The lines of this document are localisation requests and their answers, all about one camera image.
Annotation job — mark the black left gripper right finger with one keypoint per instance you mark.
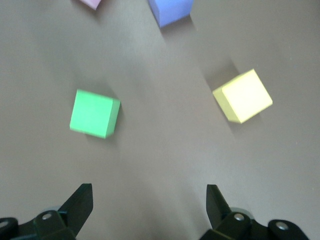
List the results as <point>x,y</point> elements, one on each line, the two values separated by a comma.
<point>220,215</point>

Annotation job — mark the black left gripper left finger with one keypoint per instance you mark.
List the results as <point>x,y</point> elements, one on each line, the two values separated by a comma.
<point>75,212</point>

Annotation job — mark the green foam cube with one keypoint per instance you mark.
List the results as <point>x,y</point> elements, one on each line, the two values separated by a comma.
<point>92,113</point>

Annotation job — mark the yellow foam cube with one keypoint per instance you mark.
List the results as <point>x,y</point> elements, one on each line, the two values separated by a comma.
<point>246,96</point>

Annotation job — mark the pink foam cube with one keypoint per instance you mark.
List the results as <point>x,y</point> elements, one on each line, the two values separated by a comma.
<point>91,3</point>

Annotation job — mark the purple foam cube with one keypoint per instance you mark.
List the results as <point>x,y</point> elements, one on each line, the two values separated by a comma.
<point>171,11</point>

